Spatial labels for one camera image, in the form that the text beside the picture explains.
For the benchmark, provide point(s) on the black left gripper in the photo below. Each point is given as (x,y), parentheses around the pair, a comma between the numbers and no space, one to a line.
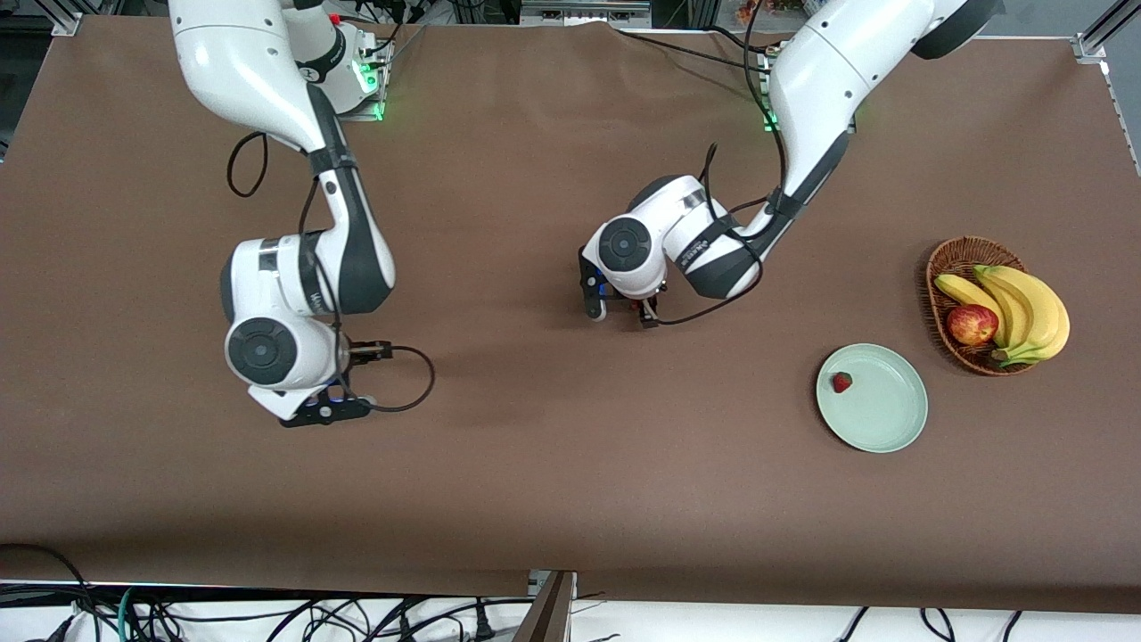
(645,308)

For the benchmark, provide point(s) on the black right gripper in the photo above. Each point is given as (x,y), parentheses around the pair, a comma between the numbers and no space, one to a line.
(359,359)

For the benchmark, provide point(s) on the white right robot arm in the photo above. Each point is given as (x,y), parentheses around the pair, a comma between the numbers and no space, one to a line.
(241,53)

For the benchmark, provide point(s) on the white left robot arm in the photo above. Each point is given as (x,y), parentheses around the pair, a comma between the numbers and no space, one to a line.
(829,71)

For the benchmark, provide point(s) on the pale green round plate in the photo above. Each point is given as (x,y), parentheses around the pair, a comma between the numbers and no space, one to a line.
(882,410)

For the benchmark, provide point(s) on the brown table cover sheet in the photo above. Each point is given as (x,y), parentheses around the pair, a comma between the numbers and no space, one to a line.
(570,464)

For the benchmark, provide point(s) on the small yellow banana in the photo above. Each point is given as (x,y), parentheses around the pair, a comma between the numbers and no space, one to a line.
(958,290)

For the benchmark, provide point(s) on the brown wicker basket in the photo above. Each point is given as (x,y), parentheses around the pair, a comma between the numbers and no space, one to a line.
(958,254)

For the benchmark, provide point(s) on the red apple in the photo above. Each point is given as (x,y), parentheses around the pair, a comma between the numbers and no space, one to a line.
(972,325)

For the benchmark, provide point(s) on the orange red package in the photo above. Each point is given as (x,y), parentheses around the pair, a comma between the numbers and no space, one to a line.
(758,11)

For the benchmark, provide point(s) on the large yellow banana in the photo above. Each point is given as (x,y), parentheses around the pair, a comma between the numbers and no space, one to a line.
(1052,321)

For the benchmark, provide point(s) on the aluminium corner extrusion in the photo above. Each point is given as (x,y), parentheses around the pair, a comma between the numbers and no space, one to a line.
(67,22)

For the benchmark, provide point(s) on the aluminium edge extrusion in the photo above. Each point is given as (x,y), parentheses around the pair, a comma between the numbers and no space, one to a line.
(1092,45)

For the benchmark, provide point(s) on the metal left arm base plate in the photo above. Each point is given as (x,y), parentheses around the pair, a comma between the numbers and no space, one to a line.
(767,120)

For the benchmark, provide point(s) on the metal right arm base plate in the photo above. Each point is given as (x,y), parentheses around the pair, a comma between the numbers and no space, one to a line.
(370,109)

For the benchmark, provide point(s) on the aluminium frame bar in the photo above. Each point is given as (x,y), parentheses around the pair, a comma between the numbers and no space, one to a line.
(579,13)

